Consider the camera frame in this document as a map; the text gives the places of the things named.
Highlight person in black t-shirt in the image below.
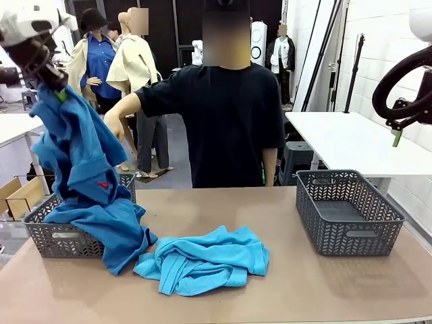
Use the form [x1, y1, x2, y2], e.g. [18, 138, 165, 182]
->
[134, 61, 286, 189]

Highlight white tower air conditioner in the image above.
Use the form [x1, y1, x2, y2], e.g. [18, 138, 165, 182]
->
[250, 21, 269, 69]

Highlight dark blue polo shirt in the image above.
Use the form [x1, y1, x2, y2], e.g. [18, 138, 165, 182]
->
[29, 82, 159, 277]

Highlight white table with grey leg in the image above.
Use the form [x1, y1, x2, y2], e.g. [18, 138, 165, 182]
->
[0, 113, 47, 190]

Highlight person's right hand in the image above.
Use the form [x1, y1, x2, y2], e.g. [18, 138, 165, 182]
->
[103, 112, 126, 143]

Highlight person's right forearm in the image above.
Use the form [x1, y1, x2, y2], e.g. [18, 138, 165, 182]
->
[103, 92, 141, 123]

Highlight mannequin in blue shirt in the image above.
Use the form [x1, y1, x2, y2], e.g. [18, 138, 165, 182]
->
[65, 7, 123, 115]

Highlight black light stand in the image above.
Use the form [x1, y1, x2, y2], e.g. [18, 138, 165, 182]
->
[343, 33, 368, 114]

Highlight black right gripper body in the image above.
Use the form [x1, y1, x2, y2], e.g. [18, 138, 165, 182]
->
[385, 97, 432, 132]

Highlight mannequin in cream jacket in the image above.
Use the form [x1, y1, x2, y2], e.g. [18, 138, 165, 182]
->
[105, 7, 175, 180]

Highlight black right arm cable sleeve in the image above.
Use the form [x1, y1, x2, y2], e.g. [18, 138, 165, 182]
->
[371, 45, 432, 119]

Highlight grey woven plastic basket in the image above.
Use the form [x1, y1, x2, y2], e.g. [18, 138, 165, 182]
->
[22, 172, 138, 259]
[295, 169, 406, 258]

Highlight dark grey plastic stool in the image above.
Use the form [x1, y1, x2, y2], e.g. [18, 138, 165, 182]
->
[277, 141, 320, 187]

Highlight mannequin in white black jacket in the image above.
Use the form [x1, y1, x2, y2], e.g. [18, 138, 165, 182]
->
[267, 24, 296, 106]

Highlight large white table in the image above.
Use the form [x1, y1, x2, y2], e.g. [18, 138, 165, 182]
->
[284, 111, 432, 179]

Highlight black leaning stand legs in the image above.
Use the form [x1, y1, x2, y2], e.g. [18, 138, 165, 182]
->
[292, 0, 350, 113]

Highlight light blue garment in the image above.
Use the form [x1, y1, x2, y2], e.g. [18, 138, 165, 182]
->
[132, 225, 271, 298]

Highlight black bag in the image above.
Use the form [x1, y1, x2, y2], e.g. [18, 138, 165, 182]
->
[26, 161, 57, 190]

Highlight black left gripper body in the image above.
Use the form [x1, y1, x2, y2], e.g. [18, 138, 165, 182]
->
[7, 21, 70, 92]

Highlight person's left forearm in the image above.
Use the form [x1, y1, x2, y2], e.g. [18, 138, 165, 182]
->
[262, 146, 279, 188]

